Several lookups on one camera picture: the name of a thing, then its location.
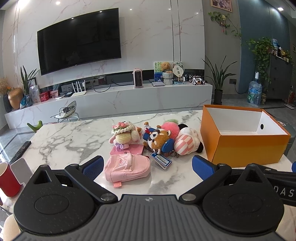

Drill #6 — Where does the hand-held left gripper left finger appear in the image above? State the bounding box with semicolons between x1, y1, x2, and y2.
28;156;118;204

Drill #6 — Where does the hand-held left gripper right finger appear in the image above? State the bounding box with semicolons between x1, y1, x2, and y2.
179;155;269;203

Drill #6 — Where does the pink checkered plush toy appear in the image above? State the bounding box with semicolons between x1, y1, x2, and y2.
173;124;204;155

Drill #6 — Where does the pink zip pouch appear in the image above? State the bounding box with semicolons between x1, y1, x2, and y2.
104;153;151;189

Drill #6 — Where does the orange cardboard box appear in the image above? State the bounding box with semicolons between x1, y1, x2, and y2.
200;105;291;168

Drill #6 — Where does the crochet bunny doll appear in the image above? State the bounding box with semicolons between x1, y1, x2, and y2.
109;121;142;152

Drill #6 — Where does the pink card holder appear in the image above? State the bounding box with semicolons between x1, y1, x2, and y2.
110;146;145;155

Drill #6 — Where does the brown raccoon plush toy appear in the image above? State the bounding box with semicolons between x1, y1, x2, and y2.
147;128;174;155

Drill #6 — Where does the pink fluffy peach plush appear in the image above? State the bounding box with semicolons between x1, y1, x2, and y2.
161;119;183;138

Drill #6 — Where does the blue sailor plush toy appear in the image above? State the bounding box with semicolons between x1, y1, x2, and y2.
142;122;154;141

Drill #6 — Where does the blue paper tag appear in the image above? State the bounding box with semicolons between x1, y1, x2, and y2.
150;152;173;169

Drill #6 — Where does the white round stool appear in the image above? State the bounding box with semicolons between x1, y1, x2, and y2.
54;100;79;122

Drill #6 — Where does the green bird ornament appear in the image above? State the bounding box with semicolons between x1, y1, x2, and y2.
27;120;43;133

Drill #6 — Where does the white phone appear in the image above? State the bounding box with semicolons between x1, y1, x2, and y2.
10;158;33;186

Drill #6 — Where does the black remote control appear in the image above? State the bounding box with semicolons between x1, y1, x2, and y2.
9;141;31;164

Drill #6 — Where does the long-leaf potted plant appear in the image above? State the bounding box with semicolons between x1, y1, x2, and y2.
202;56;237;105

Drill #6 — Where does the white router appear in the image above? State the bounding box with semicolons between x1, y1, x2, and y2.
70;81;87;97

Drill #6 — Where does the marble television console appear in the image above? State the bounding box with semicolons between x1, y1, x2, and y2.
5;83;213;130

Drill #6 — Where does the water bottle with pump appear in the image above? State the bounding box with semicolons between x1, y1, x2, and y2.
247;71;263;107

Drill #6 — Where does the red cup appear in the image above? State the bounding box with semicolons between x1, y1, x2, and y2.
0;162;21;197

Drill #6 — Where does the black and white cow toy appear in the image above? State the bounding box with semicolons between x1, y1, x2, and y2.
188;75;208;86

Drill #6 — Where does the dark drawer cabinet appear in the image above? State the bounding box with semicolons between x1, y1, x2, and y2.
266;56;294;100

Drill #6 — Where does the white space heater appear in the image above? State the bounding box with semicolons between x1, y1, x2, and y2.
133;68;144;89

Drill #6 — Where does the beige cloth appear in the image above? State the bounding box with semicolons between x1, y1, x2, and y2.
3;214;23;241

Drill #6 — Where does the brown gourd vase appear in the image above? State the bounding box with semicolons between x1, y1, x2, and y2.
8;88;24;110

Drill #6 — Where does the tall leaf plant in vase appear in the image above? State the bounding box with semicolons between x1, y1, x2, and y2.
20;65;40;107

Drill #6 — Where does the green landscape painting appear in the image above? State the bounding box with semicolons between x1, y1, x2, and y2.
154;61;172;81

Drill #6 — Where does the trailing pothos plant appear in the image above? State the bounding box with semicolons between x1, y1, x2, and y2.
246;38;275;87

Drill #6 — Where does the dried flower bunch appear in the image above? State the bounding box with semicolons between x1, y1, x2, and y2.
0;77;12;93

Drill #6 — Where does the climbing vine plant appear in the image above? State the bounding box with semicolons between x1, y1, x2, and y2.
208;11;242;40

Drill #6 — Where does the black power cable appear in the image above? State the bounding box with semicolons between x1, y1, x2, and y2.
92;79;116;92

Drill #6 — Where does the wall television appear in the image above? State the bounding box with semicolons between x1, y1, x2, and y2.
37;8;122;76

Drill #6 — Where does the framed wall picture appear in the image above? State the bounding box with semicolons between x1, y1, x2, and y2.
210;0;233;12

